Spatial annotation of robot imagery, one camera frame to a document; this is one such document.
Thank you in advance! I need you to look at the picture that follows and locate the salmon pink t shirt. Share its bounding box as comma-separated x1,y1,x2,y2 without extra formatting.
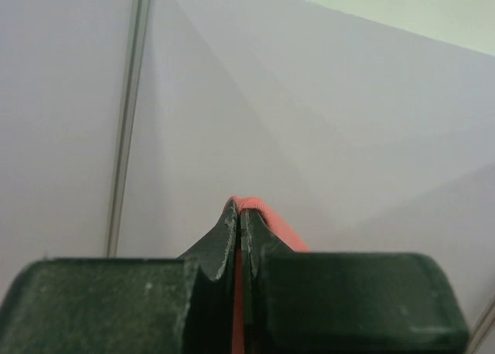
225,196,309,354

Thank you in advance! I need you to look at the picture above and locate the right aluminium corner post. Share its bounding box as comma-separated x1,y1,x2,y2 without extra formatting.
466,299,495,354

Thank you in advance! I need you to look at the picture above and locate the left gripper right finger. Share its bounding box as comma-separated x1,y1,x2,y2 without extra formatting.
240,209,300,353

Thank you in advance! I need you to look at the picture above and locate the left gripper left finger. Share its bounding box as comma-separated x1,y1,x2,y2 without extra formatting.
176,199,238,353

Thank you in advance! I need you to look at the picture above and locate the aluminium corner post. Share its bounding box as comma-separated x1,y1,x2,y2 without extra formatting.
104,0,151,257
466,299,495,354

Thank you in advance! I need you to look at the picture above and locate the left aluminium corner post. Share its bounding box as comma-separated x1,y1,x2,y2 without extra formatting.
104,0,151,257

